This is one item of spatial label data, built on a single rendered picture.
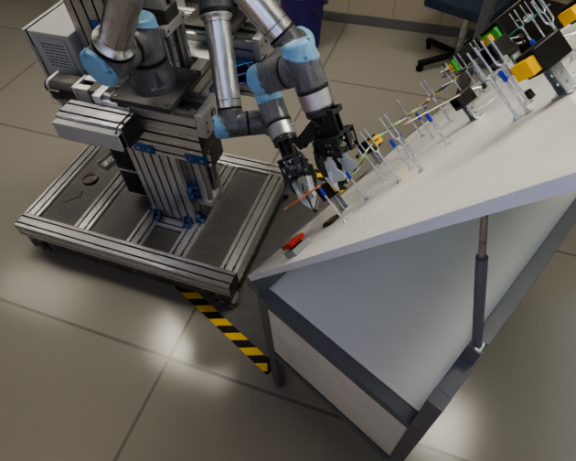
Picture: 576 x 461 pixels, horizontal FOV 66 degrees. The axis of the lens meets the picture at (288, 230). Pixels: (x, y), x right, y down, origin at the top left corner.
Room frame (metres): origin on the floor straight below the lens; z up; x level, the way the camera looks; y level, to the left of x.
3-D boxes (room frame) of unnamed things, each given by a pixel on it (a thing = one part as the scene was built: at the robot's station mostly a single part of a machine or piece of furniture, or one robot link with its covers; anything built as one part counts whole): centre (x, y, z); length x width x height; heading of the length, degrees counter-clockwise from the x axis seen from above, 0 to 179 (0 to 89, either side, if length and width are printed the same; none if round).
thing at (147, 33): (1.30, 0.41, 1.33); 0.13 x 0.12 x 0.14; 151
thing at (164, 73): (1.30, 0.41, 1.21); 0.15 x 0.15 x 0.10
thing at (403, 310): (0.87, -0.53, 0.60); 1.17 x 0.58 x 0.40; 133
